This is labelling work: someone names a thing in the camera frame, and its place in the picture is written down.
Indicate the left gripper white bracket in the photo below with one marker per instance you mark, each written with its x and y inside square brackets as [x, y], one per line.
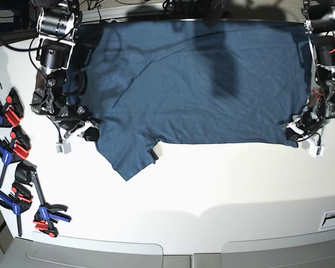
[307, 129]

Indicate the blue T-shirt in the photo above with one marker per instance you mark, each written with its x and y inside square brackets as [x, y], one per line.
[184, 83]

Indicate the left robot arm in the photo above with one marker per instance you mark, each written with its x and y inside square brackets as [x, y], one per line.
[319, 22]

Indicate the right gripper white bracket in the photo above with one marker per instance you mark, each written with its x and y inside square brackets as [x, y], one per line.
[87, 130]

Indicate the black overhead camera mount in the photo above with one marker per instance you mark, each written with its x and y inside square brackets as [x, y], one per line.
[212, 11]

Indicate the blue red bar clamp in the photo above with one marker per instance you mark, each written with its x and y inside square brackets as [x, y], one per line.
[14, 151]
[12, 111]
[47, 214]
[18, 202]

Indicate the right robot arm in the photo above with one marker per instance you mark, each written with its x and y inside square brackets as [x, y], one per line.
[57, 25]

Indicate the grey chair backrest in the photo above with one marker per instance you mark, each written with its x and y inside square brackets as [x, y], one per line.
[308, 250]
[25, 253]

